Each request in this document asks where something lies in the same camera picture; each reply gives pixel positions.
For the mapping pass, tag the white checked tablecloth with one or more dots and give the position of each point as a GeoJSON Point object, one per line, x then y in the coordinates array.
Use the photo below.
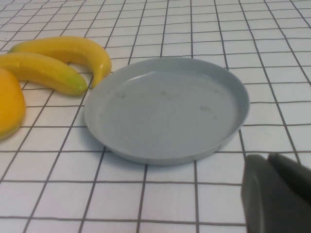
{"type": "Point", "coordinates": [73, 189]}

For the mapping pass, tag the yellow banana with green tip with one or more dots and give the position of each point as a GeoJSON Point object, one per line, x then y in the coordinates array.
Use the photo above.
{"type": "Point", "coordinates": [43, 70]}

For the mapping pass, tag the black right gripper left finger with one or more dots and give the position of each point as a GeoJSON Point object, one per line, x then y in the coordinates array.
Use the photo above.
{"type": "Point", "coordinates": [267, 206]}

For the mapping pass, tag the orange yellow mango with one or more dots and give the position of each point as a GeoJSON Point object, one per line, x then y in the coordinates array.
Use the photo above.
{"type": "Point", "coordinates": [9, 104]}

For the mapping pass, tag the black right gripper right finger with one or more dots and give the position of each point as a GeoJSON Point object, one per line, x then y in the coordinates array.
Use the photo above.
{"type": "Point", "coordinates": [294, 174]}

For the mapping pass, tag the strongly curved yellow banana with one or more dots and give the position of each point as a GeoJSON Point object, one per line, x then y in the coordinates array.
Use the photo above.
{"type": "Point", "coordinates": [73, 48]}

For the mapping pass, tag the grey round plate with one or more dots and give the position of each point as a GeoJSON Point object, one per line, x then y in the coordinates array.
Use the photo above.
{"type": "Point", "coordinates": [165, 109]}

